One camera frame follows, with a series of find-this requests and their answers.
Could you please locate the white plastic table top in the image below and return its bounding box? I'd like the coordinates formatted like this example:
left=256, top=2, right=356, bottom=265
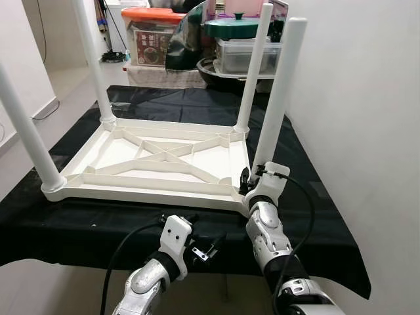
left=43, top=118, right=263, bottom=211

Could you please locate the black wok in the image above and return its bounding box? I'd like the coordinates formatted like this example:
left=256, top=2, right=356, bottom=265
left=197, top=58, right=276, bottom=89

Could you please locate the black tablecloth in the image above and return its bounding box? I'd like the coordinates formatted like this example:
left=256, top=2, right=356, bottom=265
left=0, top=85, right=371, bottom=299

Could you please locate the clear plastic storage box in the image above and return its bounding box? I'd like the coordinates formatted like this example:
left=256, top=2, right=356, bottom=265
left=215, top=38, right=283, bottom=74

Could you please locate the green round lid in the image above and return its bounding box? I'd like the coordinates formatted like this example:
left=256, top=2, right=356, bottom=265
left=203, top=12, right=283, bottom=40

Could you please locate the orange lidded storage box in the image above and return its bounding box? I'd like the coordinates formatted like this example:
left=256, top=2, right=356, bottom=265
left=121, top=7, right=186, bottom=66

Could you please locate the black floor mop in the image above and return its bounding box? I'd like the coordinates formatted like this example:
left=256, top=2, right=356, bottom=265
left=98, top=0, right=129, bottom=63

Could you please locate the pink plastic container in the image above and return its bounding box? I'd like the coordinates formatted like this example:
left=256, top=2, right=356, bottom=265
left=207, top=0, right=289, bottom=20

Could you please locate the white refrigerator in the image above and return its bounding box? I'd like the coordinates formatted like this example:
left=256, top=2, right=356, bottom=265
left=105, top=0, right=132, bottom=53

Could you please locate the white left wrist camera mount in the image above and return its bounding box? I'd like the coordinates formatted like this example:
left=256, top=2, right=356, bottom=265
left=161, top=215, right=194, bottom=280

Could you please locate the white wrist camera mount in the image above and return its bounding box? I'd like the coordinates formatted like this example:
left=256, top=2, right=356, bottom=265
left=248, top=161, right=291, bottom=214
left=161, top=215, right=194, bottom=280

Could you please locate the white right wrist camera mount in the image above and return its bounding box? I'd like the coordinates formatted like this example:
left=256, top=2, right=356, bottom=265
left=248, top=161, right=291, bottom=214

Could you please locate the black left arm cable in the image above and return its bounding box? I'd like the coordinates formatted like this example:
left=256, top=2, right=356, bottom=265
left=100, top=220, right=171, bottom=315

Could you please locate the black trailing power cable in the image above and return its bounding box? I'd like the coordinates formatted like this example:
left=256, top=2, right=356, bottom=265
left=30, top=98, right=61, bottom=120

